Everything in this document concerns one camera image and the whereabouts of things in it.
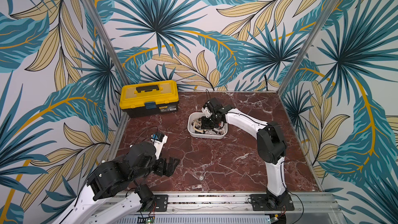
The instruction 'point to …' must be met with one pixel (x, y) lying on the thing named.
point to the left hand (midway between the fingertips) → (169, 162)
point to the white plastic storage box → (195, 130)
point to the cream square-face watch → (197, 124)
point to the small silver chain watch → (201, 178)
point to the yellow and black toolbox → (144, 98)
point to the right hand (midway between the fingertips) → (201, 126)
